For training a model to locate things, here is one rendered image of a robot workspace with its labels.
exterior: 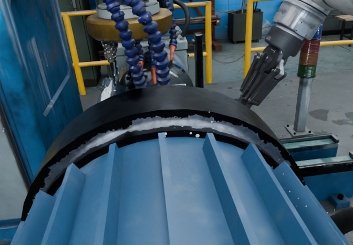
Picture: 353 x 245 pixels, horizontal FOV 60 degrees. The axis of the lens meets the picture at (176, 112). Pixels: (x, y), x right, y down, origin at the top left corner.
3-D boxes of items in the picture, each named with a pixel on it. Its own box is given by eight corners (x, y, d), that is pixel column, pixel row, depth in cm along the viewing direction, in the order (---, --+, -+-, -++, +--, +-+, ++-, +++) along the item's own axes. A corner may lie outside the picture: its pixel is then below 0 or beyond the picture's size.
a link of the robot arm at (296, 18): (298, -2, 56) (280, 28, 58) (335, 20, 59) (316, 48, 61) (278, -7, 64) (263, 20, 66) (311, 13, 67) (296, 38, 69)
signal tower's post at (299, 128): (292, 137, 115) (308, 24, 96) (283, 126, 122) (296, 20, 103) (313, 134, 116) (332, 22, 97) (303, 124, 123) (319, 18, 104)
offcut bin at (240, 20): (255, 36, 567) (257, -10, 530) (263, 43, 526) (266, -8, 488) (227, 39, 565) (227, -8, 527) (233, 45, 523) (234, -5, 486)
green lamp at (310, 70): (301, 78, 106) (303, 66, 104) (294, 73, 111) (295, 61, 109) (318, 77, 106) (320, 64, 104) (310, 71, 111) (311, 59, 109)
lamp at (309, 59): (303, 66, 104) (305, 53, 102) (295, 61, 109) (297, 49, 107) (320, 64, 104) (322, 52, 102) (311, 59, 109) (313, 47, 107)
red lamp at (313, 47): (305, 53, 102) (307, 40, 100) (297, 49, 107) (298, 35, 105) (322, 52, 102) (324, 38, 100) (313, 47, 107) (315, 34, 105)
